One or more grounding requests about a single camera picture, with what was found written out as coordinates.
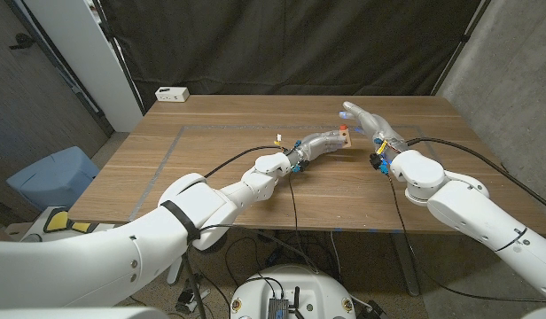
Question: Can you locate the white power strip box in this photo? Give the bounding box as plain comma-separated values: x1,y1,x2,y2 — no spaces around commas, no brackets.
154,86,191,104

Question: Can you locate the white table leg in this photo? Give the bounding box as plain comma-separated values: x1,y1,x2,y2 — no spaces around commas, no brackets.
390,232,421,297
166,256,184,285

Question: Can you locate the white panel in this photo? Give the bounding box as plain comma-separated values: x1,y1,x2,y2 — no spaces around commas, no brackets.
22,0,144,133

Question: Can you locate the light blue bin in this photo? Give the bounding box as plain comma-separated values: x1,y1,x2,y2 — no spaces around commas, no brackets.
5,145,101,212

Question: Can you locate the white floor cable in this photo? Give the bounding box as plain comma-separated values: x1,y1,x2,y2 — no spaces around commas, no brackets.
329,230,344,279

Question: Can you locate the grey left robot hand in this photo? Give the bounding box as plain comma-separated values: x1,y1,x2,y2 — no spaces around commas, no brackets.
288,129,347,173

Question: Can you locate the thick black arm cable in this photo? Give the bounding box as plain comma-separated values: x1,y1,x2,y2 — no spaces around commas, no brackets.
204,144,288,179
405,137,546,214

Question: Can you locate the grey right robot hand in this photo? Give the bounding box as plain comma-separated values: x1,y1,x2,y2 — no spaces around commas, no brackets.
338,101,410,161

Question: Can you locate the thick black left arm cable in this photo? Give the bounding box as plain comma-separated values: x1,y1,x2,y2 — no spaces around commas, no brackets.
204,144,288,179

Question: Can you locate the black backdrop stand pole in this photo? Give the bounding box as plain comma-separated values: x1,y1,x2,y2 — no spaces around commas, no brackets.
90,0,146,116
431,0,494,96

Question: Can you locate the tangle of black floor cables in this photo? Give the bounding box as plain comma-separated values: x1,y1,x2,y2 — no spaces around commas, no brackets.
223,228,340,284

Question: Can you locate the black antenna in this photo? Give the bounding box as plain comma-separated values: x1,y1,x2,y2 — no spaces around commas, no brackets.
290,286,303,319

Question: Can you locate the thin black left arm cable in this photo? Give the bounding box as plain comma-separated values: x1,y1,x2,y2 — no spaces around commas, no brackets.
191,173,321,275

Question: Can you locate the black backdrop curtain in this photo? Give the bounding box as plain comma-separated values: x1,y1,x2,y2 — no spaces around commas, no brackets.
97,0,494,110

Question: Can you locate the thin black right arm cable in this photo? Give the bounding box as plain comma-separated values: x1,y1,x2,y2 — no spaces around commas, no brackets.
386,175,546,304

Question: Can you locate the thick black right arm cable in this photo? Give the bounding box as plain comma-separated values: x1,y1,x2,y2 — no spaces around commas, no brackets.
405,137,546,214

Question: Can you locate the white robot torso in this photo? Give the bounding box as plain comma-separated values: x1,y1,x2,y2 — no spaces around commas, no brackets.
228,264,357,319

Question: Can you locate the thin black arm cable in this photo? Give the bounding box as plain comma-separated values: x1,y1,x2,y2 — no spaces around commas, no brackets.
191,173,321,275
386,175,546,304

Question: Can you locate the grey tape outline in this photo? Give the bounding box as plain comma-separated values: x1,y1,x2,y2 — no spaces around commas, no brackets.
129,124,485,234

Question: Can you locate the black door handle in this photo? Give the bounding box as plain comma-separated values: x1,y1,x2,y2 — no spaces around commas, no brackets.
7,32,36,50

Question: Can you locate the grey electronics box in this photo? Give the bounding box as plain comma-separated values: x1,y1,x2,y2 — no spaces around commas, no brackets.
267,297,291,319

